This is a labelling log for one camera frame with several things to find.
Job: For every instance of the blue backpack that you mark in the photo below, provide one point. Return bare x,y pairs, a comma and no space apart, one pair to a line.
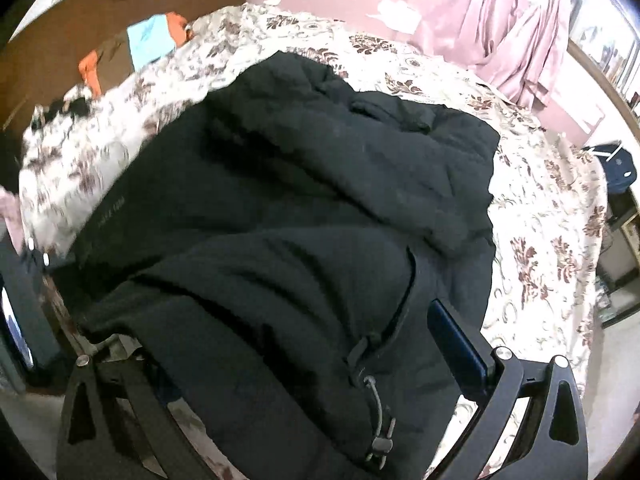
615,167

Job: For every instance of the pink curtain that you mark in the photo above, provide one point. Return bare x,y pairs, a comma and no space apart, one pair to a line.
465,15
540,50

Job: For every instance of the wooden framed window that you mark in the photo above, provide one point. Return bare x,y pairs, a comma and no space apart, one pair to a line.
610,50

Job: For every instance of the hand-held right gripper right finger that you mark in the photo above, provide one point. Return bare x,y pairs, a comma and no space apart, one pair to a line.
457,345

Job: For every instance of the wooden shelf desk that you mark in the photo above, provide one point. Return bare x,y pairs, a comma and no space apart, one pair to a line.
620,260

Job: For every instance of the floral bed cover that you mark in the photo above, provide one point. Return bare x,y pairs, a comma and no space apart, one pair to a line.
540,240

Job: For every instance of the wooden headboard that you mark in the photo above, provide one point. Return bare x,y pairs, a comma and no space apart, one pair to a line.
75,20

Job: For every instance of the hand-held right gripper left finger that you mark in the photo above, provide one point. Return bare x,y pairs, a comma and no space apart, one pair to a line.
125,410

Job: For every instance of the dark navy jacket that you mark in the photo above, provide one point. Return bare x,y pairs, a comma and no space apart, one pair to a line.
280,240

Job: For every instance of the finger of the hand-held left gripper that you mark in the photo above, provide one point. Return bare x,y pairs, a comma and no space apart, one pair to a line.
47,260

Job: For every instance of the orange and blue cloth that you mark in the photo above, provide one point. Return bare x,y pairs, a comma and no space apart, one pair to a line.
150,40

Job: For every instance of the pink cloth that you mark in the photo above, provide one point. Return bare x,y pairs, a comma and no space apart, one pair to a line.
10,215

